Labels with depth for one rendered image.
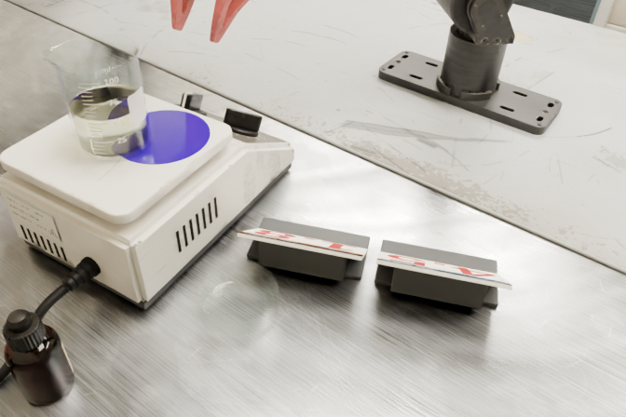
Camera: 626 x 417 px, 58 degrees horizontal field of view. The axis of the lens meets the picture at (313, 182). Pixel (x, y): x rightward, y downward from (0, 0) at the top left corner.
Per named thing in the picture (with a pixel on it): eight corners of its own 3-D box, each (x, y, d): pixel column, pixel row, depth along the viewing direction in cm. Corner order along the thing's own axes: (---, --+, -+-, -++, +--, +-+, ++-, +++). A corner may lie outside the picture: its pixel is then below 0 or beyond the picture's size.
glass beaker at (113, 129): (156, 123, 43) (140, 21, 38) (154, 166, 39) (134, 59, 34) (74, 128, 42) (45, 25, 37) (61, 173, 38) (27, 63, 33)
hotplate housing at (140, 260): (186, 127, 57) (177, 55, 52) (296, 168, 53) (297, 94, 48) (-6, 264, 42) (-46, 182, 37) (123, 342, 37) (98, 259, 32)
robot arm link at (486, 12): (473, -8, 52) (531, -10, 53) (443, -40, 59) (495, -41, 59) (460, 54, 56) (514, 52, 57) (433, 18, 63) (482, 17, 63)
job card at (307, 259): (264, 220, 47) (262, 181, 44) (370, 239, 46) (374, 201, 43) (239, 273, 42) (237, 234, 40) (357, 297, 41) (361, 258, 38)
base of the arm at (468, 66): (564, 68, 53) (586, 43, 57) (382, 12, 62) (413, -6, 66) (540, 137, 58) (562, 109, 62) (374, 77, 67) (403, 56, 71)
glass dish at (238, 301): (294, 316, 40) (294, 295, 38) (228, 357, 37) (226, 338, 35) (250, 269, 43) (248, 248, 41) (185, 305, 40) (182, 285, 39)
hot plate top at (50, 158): (122, 92, 47) (120, 82, 46) (239, 136, 43) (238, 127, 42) (-6, 166, 39) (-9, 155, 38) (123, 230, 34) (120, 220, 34)
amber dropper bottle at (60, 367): (62, 409, 34) (29, 339, 29) (14, 404, 34) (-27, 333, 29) (83, 365, 36) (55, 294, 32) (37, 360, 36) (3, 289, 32)
